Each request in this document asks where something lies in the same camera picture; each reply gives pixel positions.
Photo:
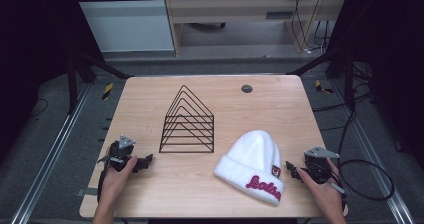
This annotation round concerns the white cabinet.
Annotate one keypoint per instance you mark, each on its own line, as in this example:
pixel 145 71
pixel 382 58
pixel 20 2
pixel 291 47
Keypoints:
pixel 126 24

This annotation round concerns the aluminium floor rail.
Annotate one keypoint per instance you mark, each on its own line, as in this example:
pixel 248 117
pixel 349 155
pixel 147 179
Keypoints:
pixel 50 157
pixel 376 157

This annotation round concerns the grey round table grommet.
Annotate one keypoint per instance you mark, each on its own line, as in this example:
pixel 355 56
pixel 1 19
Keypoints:
pixel 246 88

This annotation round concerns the person's left hand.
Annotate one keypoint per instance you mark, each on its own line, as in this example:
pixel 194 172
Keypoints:
pixel 115 182

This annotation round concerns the light wooden desk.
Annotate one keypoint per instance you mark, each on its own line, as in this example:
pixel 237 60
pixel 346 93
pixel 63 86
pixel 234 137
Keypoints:
pixel 233 10

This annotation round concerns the black metal stand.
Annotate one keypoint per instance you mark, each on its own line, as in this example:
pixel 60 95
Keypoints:
pixel 72 84
pixel 348 80

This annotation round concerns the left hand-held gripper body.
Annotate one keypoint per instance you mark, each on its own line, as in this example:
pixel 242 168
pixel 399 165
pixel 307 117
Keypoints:
pixel 117 152

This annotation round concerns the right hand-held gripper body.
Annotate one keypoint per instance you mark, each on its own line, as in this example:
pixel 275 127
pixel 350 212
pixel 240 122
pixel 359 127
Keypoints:
pixel 316 165

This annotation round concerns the yellow black tape strip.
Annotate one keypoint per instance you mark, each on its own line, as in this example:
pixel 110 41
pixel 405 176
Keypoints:
pixel 322 87
pixel 107 91

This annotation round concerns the person's right hand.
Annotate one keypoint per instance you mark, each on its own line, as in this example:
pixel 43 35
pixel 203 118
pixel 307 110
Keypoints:
pixel 321 192

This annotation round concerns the white knitted beanie hat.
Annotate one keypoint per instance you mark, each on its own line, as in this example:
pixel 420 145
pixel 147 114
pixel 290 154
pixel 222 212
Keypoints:
pixel 253 165

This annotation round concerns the grey metal table bracket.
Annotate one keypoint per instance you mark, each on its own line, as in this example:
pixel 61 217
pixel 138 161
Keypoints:
pixel 85 192

